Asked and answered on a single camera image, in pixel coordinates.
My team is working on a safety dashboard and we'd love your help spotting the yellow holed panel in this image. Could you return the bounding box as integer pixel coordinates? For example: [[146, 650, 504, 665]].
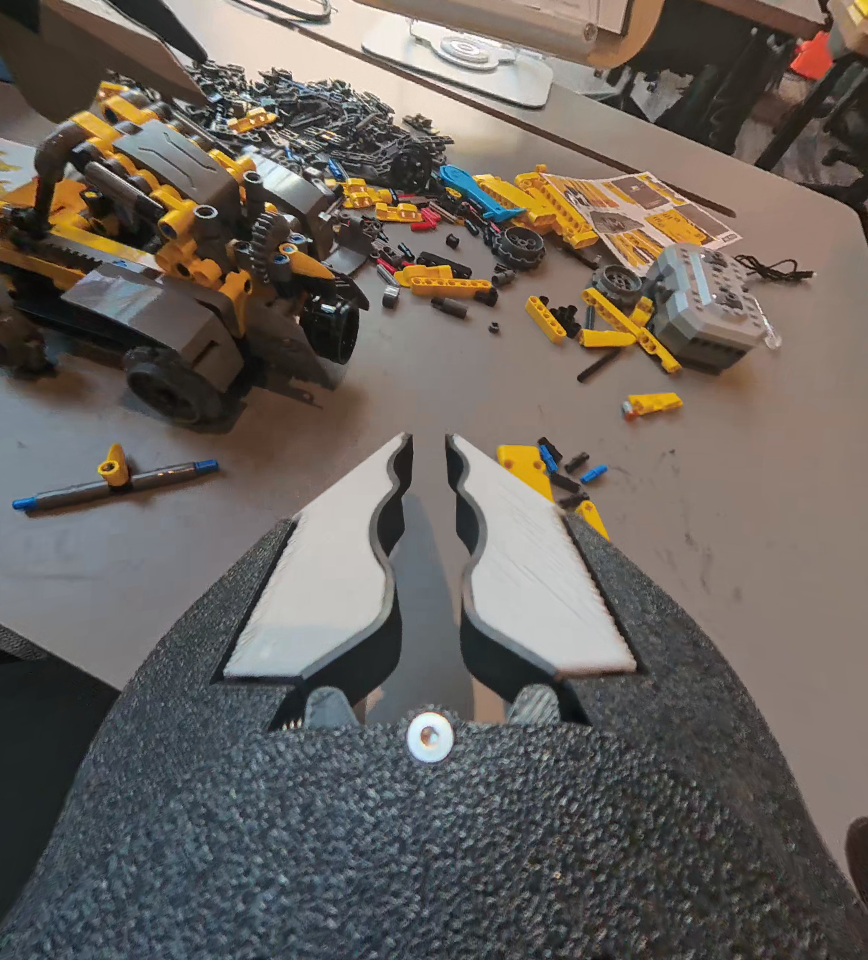
[[496, 444, 612, 543]]

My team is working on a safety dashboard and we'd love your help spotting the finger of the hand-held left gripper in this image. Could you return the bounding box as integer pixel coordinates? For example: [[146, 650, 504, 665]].
[[0, 0, 207, 126], [113, 0, 211, 66]]

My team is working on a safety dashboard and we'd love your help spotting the yellow seven-hole beam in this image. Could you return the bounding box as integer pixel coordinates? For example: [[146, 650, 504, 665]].
[[410, 276, 495, 298]]

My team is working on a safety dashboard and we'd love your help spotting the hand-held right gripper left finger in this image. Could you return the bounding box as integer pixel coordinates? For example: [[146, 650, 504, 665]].
[[222, 432, 414, 706]]

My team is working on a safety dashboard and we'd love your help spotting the yellow tube beam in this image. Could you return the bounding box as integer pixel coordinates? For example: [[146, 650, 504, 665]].
[[636, 328, 682, 375]]

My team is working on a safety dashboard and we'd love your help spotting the dark grey toothed hub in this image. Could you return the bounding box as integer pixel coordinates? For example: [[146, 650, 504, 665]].
[[492, 225, 547, 273]]

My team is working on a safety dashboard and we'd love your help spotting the yellow sticker sheet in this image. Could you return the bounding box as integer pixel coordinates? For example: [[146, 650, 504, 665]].
[[546, 171, 742, 271]]

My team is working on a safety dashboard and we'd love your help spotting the long yellow curved panel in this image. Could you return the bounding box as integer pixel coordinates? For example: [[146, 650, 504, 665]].
[[473, 174, 558, 230]]

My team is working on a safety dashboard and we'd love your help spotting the yellow panel with red pin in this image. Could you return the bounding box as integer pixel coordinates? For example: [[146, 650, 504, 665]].
[[621, 392, 684, 423]]

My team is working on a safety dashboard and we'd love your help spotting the blue brick separator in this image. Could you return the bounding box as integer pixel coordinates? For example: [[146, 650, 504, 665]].
[[439, 165, 528, 222]]

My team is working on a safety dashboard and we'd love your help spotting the black office chair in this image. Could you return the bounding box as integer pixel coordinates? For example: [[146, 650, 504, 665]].
[[606, 0, 787, 155]]

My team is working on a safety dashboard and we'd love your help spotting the black round wheel piece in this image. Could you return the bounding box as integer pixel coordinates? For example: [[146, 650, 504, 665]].
[[389, 142, 435, 189]]

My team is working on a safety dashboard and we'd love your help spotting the white stand base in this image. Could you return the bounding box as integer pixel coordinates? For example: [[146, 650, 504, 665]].
[[362, 15, 555, 110]]

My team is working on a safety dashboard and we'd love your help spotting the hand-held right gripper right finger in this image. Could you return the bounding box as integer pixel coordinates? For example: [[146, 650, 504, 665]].
[[445, 433, 639, 706]]

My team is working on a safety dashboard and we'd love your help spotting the thin black cable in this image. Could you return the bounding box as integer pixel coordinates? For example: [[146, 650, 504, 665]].
[[734, 255, 816, 285]]

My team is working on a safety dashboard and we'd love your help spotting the grey battery box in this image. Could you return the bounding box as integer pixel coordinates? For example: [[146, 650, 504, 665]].
[[644, 242, 780, 374]]

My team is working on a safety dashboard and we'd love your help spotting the long yellow holed beam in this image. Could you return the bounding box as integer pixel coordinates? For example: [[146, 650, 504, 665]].
[[582, 287, 645, 336]]

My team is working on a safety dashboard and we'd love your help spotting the red plastic object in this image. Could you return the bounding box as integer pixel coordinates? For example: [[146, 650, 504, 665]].
[[790, 30, 832, 80]]

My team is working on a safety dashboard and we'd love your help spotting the person's black clothing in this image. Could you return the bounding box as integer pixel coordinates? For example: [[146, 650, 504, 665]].
[[0, 603, 121, 960]]

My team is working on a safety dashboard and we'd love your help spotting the black axle with blue ends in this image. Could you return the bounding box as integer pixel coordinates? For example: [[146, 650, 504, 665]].
[[12, 442, 221, 515]]

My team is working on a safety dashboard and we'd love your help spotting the long yellow beam assembly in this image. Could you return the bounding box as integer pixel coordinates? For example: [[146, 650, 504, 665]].
[[515, 171, 600, 249]]

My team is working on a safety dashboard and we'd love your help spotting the small clear-handled screwdriver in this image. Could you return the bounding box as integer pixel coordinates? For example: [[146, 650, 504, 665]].
[[749, 300, 783, 351]]

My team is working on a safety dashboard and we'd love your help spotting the short yellow holed beam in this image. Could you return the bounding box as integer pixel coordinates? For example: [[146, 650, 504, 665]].
[[525, 296, 568, 345]]

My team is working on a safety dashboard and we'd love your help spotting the yellow grey brick vehicle model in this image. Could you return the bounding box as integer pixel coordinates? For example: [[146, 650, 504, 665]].
[[0, 82, 371, 432]]

